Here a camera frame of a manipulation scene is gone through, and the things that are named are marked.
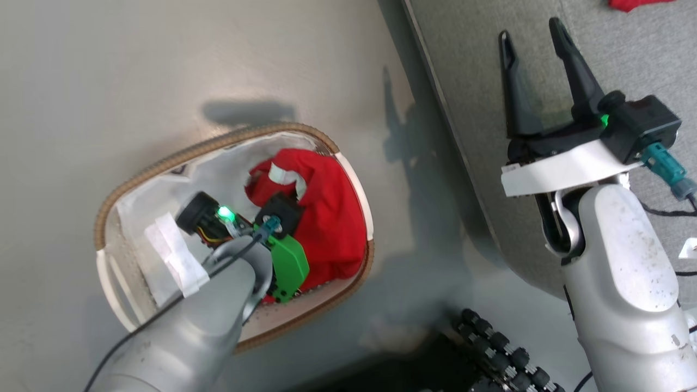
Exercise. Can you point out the white basket liner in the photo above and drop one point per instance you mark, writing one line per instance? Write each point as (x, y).
(218, 171)

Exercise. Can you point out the teal camera connector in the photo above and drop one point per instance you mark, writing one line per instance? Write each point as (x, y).
(269, 224)
(661, 163)

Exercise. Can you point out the grey fabric sofa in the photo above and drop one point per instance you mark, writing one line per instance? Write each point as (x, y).
(468, 65)

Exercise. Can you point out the black omni wheel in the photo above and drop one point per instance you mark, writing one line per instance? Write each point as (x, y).
(506, 351)

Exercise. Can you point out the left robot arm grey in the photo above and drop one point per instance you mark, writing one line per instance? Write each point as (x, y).
(190, 326)

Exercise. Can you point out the white laundry basket woven rim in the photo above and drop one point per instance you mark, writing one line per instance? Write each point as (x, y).
(109, 218)

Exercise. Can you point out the white tape on arm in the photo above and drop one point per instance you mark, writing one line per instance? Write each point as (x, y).
(174, 256)

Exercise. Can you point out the dark robot base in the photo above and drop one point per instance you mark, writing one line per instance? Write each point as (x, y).
(392, 370)

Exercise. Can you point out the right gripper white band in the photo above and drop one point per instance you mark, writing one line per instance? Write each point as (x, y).
(561, 166)

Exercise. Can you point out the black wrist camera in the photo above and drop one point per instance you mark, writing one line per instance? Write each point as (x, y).
(640, 122)
(280, 211)

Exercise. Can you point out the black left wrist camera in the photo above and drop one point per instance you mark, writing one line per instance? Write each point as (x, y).
(280, 211)

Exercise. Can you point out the teal left camera connector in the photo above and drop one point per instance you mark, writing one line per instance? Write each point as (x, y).
(269, 224)

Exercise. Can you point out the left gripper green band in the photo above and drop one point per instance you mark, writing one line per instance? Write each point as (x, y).
(288, 264)

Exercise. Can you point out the teal right camera connector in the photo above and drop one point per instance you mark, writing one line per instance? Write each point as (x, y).
(661, 163)

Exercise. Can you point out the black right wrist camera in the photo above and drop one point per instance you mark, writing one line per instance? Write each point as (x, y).
(640, 122)

